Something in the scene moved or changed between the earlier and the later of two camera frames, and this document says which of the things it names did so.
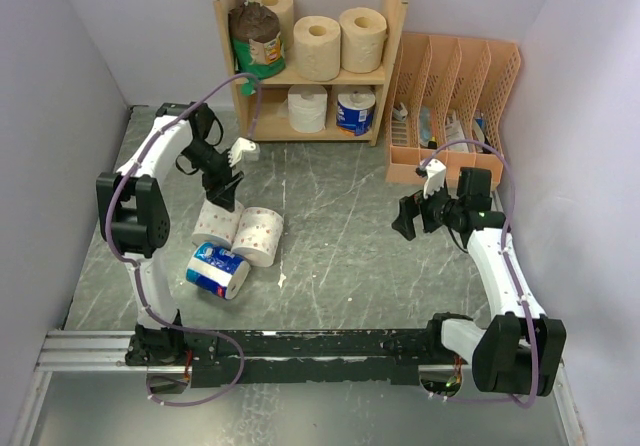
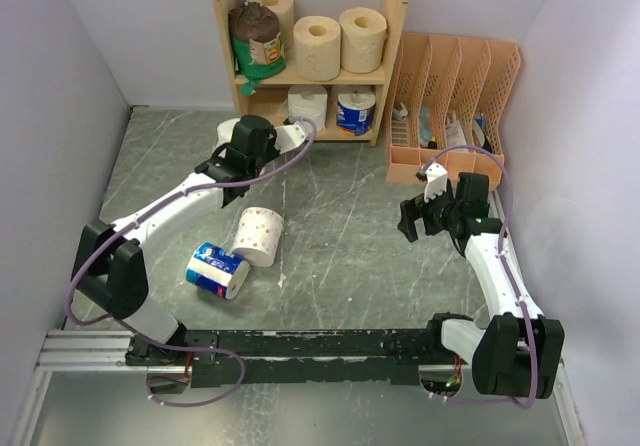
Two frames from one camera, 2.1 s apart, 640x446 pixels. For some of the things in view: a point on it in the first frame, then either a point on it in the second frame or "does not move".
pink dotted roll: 216,224 -> 224,132
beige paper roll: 362,39 does not move
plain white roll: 307,107 does not move
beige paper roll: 282,2 does not move
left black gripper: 221,189 -> 272,143
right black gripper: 412,205 does not move
